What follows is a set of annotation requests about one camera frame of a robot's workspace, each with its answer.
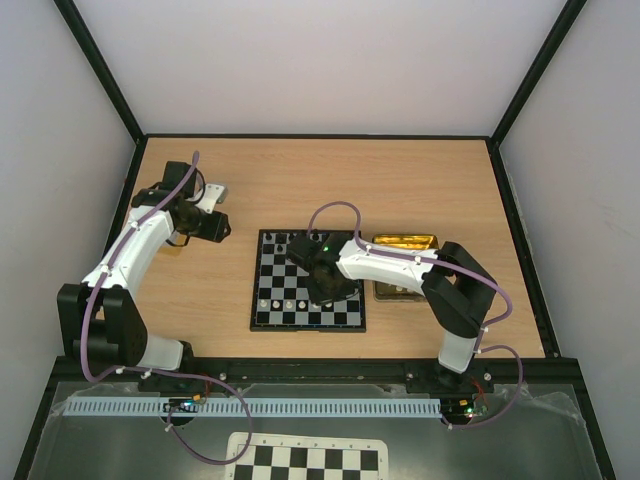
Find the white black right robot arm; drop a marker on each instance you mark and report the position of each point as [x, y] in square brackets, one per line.
[457, 289]

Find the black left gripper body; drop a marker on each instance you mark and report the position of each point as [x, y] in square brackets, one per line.
[212, 232]

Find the black mounting rail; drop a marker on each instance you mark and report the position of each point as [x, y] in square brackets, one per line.
[416, 375]

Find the checkered calibration board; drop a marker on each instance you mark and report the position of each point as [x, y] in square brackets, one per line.
[290, 457]

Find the black grey chess board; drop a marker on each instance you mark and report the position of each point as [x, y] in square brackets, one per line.
[276, 278]

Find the gold metal tray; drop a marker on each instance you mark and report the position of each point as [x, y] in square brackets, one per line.
[392, 293]

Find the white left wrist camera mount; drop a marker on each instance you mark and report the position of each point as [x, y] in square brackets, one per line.
[212, 195]

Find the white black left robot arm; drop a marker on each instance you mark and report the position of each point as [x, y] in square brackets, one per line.
[100, 322]

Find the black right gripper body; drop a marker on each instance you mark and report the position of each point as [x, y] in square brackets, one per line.
[301, 249]

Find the white slotted cable duct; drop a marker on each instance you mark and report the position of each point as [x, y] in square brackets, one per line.
[257, 407]

